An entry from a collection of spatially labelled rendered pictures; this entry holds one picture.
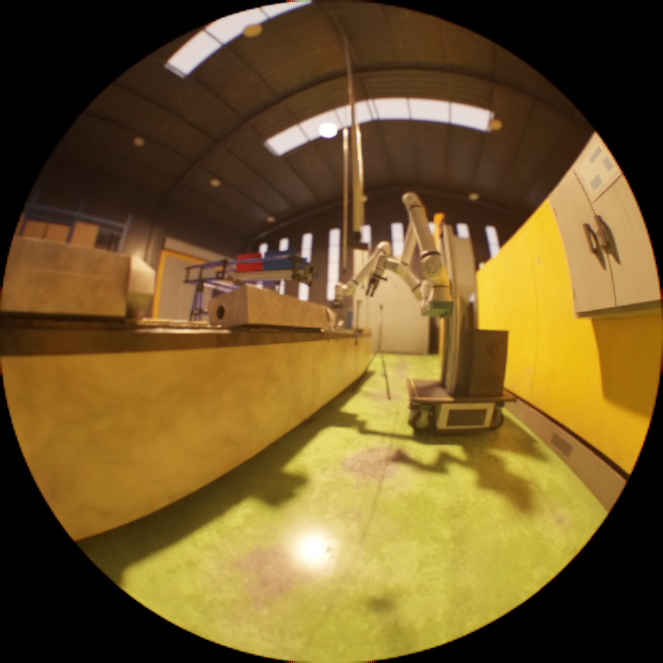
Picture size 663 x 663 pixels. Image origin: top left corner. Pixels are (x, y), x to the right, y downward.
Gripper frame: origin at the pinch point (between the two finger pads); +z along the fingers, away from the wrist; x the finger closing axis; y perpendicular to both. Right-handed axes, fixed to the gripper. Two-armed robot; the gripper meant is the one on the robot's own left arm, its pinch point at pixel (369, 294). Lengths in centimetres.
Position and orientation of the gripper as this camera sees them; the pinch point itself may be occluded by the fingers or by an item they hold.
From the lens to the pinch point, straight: 161.1
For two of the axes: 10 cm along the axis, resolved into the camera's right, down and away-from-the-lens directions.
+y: -8.2, -4.3, 3.8
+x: -4.6, 1.0, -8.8
